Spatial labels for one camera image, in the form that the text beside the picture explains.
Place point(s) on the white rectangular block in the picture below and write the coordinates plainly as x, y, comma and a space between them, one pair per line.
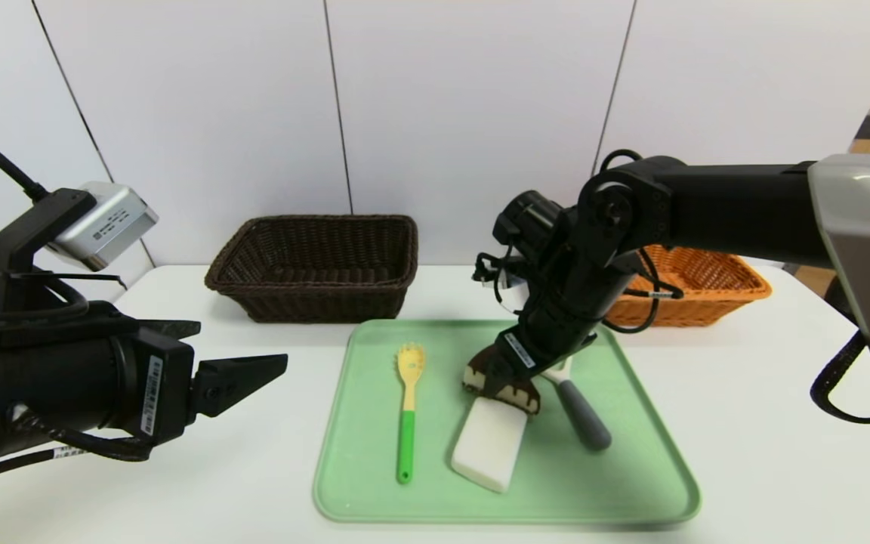
488, 446

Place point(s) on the dark brown wicker basket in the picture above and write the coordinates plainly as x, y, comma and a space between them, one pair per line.
314, 298

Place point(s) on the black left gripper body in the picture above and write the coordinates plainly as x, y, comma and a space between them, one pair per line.
159, 393

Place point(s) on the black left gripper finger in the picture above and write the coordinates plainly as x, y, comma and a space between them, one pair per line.
235, 381
171, 328

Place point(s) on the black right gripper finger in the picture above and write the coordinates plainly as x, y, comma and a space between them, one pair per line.
497, 376

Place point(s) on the yellow green pasta spoon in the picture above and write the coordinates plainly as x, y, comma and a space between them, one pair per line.
406, 438

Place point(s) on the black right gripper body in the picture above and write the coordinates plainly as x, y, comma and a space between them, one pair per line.
516, 352

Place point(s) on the light green plastic tray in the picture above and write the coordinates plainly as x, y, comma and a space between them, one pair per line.
609, 468

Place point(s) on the black left camera bracket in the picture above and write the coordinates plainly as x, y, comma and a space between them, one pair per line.
16, 242

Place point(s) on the orange wicker basket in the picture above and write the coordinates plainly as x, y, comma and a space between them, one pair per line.
714, 291

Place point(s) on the chocolate blueberry cake slice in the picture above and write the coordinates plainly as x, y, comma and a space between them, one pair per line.
523, 400

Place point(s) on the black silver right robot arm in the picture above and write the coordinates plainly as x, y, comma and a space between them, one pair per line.
745, 204

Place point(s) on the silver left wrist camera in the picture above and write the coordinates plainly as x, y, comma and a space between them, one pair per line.
103, 223

